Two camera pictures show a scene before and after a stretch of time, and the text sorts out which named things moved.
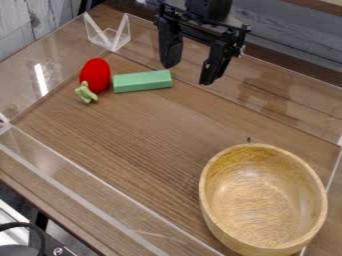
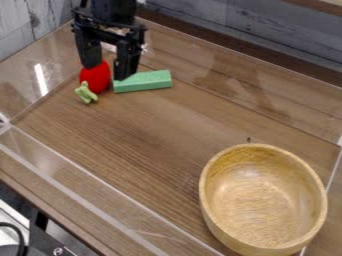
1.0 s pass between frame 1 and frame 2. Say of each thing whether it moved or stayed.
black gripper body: moved
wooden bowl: stayed
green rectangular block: stayed
